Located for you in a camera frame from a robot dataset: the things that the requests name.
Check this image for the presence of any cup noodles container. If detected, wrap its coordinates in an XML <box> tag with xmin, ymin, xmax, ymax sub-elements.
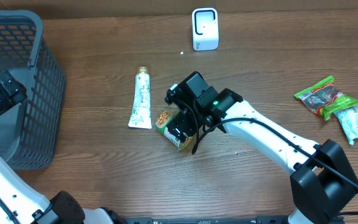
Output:
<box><xmin>155</xmin><ymin>111</ymin><xmax>193</xmax><ymax>151</ymax></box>

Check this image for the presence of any colourful candy bag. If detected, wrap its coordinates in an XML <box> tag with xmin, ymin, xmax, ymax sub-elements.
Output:
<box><xmin>294</xmin><ymin>76</ymin><xmax>358</xmax><ymax>121</ymax></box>

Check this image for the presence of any teal snack packet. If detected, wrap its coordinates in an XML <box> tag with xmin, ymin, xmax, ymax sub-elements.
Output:
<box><xmin>334</xmin><ymin>105</ymin><xmax>358</xmax><ymax>145</ymax></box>

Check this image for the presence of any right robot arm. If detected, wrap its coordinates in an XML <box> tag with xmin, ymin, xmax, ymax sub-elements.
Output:
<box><xmin>165</xmin><ymin>72</ymin><xmax>358</xmax><ymax>223</ymax></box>

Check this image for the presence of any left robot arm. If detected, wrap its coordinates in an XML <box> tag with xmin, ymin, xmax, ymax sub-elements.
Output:
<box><xmin>0</xmin><ymin>70</ymin><xmax>125</xmax><ymax>224</ymax></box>

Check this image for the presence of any white barcode scanner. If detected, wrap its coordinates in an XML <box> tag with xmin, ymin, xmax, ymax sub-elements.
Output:
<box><xmin>191</xmin><ymin>7</ymin><xmax>219</xmax><ymax>51</ymax></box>

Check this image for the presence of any dark grey plastic basket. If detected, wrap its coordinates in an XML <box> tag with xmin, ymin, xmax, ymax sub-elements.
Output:
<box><xmin>0</xmin><ymin>10</ymin><xmax>66</xmax><ymax>170</ymax></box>

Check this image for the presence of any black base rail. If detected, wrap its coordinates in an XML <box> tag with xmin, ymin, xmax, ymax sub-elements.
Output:
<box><xmin>124</xmin><ymin>216</ymin><xmax>345</xmax><ymax>224</ymax></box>

